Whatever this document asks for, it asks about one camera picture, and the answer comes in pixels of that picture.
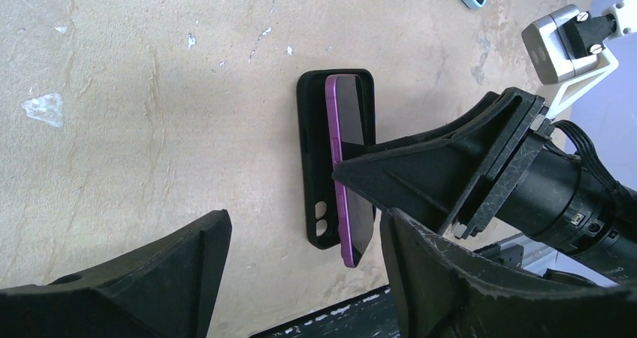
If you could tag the aluminium front rail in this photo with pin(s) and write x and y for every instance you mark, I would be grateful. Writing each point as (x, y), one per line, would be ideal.
(521, 252)

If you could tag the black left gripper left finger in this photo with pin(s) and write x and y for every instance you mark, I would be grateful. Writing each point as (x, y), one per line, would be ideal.
(167, 288)

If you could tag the black phone case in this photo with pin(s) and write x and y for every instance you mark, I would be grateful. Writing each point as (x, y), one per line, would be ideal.
(320, 206)

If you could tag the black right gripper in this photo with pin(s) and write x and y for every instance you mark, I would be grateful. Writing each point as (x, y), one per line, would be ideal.
(553, 187)

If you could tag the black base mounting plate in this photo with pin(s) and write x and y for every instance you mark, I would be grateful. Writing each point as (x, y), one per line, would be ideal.
(371, 314)

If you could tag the black phone with pink edge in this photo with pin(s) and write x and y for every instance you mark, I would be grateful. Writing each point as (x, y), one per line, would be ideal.
(346, 134)

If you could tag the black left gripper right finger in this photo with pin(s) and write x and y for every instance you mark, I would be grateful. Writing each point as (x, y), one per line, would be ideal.
(443, 290)

